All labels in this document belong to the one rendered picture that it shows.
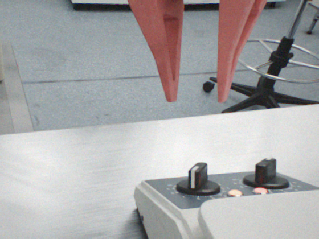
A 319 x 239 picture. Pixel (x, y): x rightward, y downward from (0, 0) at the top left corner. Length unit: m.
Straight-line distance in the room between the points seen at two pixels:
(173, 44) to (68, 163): 0.15
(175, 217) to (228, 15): 0.13
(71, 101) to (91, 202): 1.49
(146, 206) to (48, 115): 1.44
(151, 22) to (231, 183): 0.14
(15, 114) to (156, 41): 0.86
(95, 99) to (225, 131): 1.42
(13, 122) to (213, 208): 0.88
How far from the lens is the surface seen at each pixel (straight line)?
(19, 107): 1.13
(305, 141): 0.49
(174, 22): 0.31
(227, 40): 0.26
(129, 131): 0.42
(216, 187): 0.30
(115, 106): 1.81
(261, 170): 0.31
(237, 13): 0.25
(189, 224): 0.25
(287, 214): 0.25
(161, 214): 0.27
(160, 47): 0.27
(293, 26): 1.83
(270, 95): 1.94
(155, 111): 1.82
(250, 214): 0.24
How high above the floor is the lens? 1.00
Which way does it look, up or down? 38 degrees down
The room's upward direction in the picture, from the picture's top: 9 degrees clockwise
